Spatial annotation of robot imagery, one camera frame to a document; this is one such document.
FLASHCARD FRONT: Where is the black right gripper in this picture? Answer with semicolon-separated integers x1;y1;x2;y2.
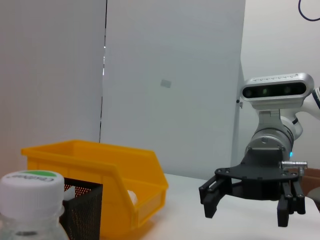
199;147;306;228

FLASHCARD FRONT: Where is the clear bottle with green label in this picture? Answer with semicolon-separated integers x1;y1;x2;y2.
0;170;70;240

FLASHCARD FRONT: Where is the black mesh pen holder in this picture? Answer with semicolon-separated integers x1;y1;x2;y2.
59;177;104;240

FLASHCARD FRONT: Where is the brown cardboard box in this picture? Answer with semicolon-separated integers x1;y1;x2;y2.
298;167;320;201

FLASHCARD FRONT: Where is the white stand pole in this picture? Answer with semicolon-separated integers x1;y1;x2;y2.
233;98;246;173

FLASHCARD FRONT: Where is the yellow plastic bin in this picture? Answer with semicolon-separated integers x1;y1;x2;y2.
21;139;169;238

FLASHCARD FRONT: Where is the grey right gripper cable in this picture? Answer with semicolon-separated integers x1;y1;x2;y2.
281;160;310;176

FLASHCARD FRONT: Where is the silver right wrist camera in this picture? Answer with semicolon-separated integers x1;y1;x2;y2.
241;72;315;118

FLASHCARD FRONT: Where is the dark blue hanging cable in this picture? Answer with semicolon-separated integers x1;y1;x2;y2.
298;0;320;22

